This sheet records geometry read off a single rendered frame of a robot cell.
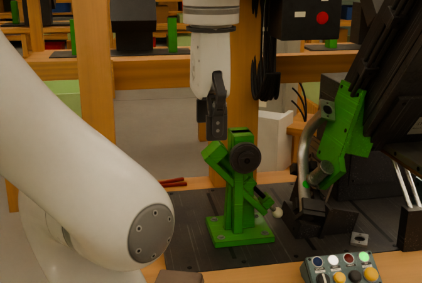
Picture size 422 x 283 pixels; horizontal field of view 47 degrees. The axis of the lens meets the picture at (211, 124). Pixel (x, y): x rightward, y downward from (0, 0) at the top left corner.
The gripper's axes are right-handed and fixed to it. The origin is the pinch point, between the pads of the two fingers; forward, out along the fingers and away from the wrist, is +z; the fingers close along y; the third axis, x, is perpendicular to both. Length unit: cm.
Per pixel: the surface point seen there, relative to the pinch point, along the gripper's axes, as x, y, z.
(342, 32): 367, -727, 82
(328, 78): 45, -57, 6
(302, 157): 32, -41, 24
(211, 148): 6.4, -33.2, 16.6
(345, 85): 40, -37, 4
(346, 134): 37.7, -28.4, 13.5
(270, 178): 33, -69, 42
